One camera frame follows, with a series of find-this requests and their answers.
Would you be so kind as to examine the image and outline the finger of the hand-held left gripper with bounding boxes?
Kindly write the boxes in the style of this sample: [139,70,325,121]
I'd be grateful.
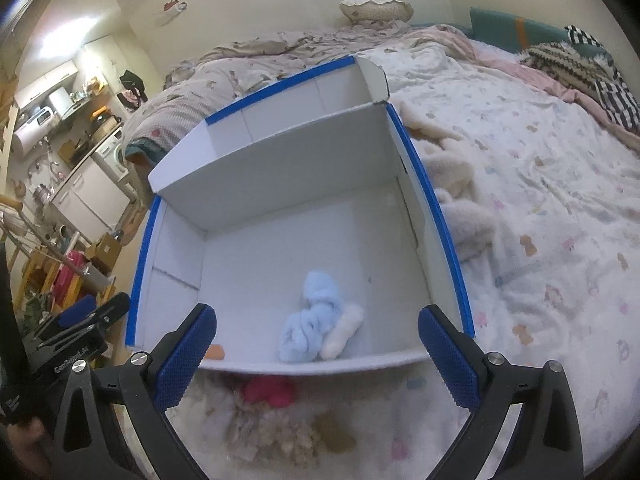
[37,292,132,348]
[35,294,98,336]

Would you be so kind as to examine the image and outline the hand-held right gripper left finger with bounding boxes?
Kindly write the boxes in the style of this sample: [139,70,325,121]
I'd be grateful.
[50,303,218,480]

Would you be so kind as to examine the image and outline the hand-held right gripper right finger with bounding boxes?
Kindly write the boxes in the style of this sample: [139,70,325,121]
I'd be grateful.
[418,304,584,480]

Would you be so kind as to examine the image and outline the white box with blue edges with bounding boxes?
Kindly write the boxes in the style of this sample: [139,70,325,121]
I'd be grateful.
[125,55,476,376]

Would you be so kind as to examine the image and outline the pink soft item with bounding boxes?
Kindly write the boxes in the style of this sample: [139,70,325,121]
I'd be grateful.
[242,374,296,408]

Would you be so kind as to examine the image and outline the person's left hand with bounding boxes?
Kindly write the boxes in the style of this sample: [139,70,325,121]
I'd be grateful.
[7,417,52,480]

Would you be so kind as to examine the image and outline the pink suitcase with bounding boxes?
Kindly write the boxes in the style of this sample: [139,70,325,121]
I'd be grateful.
[52,250,88,306]

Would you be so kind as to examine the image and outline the brown cardboard box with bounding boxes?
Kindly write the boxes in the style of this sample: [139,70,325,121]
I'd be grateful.
[92,232,123,273]

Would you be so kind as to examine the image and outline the wooden rack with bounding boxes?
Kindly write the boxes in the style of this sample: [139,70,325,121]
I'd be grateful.
[0,200,101,311]

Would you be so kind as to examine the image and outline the white fluffy sock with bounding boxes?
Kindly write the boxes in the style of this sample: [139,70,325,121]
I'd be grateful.
[320,304,364,361]

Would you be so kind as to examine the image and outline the white floor cabinet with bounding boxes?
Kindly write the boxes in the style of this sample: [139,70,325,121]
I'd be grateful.
[50,160,133,246]

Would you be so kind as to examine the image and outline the beige fluffy item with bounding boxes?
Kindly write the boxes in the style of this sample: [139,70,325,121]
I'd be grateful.
[227,395,321,466]

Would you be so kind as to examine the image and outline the light blue fluffy cloth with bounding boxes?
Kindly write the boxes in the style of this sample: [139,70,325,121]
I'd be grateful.
[278,271,351,363]

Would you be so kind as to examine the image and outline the cream fleece blanket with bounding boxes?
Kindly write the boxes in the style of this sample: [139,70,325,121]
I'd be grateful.
[400,100,496,261]

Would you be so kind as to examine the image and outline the white washing machine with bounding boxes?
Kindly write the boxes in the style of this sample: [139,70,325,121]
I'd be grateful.
[92,132,132,181]

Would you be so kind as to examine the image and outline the white printed bed sheet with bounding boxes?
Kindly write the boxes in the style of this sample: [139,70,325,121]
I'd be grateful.
[165,40,640,480]

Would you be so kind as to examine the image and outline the white water heater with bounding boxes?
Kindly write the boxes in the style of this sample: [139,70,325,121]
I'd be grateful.
[11,127,45,158]

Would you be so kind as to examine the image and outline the white microwave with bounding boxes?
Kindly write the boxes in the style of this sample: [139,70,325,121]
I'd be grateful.
[17,107,56,128]

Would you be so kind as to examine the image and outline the dark hanging clothes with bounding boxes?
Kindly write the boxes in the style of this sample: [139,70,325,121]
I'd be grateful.
[117,70,149,108]

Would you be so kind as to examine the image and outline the pink blanket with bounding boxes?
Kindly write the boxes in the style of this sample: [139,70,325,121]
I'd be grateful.
[415,25,640,146]

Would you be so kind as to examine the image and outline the black and white striped cloth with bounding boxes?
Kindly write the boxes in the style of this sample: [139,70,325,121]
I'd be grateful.
[565,25,640,133]

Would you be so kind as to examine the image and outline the beige and black knitted cloth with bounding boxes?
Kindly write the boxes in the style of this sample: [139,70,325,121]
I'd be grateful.
[520,42,616,93]

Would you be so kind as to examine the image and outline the teal pillow with orange stripe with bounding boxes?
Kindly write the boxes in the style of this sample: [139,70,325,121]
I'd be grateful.
[469,7,611,56]

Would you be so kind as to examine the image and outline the scalloped cream pillow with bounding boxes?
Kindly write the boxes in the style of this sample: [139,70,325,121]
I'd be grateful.
[340,0,415,23]

